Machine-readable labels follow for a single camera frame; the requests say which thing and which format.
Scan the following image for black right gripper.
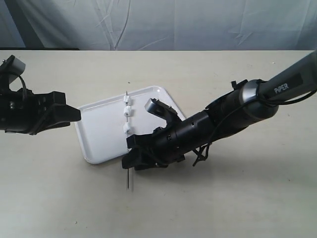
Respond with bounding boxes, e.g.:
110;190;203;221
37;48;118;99
121;111;213;171

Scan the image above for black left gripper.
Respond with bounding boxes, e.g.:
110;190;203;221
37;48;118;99
0;71;81;135

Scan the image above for thin metal skewer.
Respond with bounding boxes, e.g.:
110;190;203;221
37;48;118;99
126;91;129;190

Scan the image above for white marshmallow piece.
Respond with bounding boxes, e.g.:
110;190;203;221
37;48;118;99
123;106;132;118
123;121;132;134
123;95;132;106

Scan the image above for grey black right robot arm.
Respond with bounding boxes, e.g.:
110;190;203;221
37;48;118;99
122;52;317;171

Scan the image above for white rectangular plastic tray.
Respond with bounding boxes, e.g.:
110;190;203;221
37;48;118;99
75;86;185;164

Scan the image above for grey fabric backdrop curtain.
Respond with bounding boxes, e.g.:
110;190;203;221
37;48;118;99
0;0;317;51

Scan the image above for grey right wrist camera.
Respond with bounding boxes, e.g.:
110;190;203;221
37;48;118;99
145;98;168;118

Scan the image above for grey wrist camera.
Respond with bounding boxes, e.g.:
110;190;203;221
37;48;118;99
145;98;168;118
4;55;26;75

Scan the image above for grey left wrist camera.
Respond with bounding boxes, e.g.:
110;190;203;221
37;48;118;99
4;55;26;75

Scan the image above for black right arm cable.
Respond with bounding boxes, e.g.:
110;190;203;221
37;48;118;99
192;79;317;167

